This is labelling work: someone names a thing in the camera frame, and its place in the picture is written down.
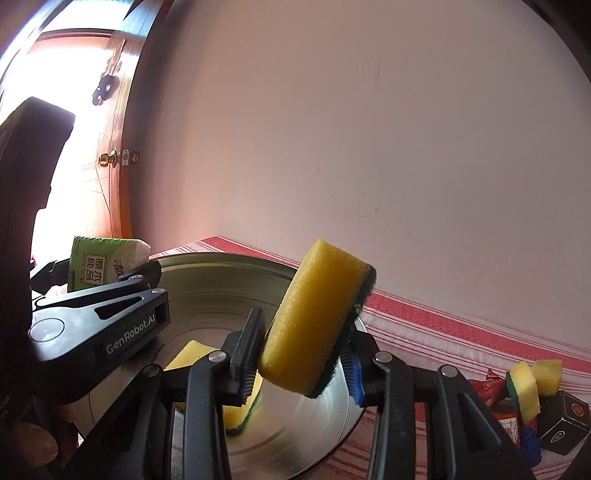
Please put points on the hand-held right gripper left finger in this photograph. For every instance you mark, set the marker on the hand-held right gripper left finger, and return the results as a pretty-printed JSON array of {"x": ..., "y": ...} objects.
[{"x": 247, "y": 355}]

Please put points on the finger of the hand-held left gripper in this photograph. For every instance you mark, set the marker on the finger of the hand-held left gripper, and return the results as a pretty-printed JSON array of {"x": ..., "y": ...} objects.
[
  {"x": 87, "y": 332},
  {"x": 48, "y": 277}
]

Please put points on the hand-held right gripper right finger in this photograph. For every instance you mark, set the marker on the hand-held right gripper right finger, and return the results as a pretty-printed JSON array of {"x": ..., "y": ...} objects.
[{"x": 356, "y": 383}]

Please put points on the green tissue packet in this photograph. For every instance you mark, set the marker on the green tissue packet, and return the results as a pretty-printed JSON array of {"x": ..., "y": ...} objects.
[{"x": 104, "y": 263}]

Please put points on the yellow and green sponge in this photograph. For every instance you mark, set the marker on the yellow and green sponge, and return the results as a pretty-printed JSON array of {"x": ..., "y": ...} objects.
[
  {"x": 549, "y": 376},
  {"x": 235, "y": 417},
  {"x": 524, "y": 390},
  {"x": 309, "y": 314}
]

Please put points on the stainless steel basin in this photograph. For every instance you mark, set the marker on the stainless steel basin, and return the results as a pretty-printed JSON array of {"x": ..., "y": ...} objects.
[{"x": 198, "y": 295}]

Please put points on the person's left hand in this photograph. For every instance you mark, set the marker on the person's left hand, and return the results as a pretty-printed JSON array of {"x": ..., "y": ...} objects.
[{"x": 37, "y": 445}]

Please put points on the wooden door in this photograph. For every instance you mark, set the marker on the wooden door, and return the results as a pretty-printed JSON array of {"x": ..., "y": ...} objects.
[{"x": 104, "y": 203}]

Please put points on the red striped cloth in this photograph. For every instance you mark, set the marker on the red striped cloth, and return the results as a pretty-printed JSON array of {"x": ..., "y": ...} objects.
[{"x": 415, "y": 323}]

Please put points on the brass door knob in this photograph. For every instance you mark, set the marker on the brass door knob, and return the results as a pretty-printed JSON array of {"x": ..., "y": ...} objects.
[{"x": 107, "y": 159}]

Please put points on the metal door latch plate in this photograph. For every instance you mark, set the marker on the metal door latch plate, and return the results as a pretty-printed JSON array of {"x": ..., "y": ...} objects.
[{"x": 130, "y": 156}]

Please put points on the red snack packet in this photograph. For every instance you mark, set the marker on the red snack packet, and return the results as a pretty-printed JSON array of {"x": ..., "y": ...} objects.
[{"x": 487, "y": 385}]

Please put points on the dark door ornament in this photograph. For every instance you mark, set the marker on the dark door ornament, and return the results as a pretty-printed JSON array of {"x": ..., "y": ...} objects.
[{"x": 105, "y": 87}]

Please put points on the red packet with white label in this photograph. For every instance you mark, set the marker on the red packet with white label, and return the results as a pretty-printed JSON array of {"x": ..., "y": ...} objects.
[{"x": 510, "y": 427}]

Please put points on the blue bristly item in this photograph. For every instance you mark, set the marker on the blue bristly item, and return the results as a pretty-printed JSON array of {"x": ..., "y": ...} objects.
[{"x": 532, "y": 445}]

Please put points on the black hexagonal box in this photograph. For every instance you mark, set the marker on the black hexagonal box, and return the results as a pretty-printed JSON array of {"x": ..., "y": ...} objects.
[{"x": 565, "y": 427}]

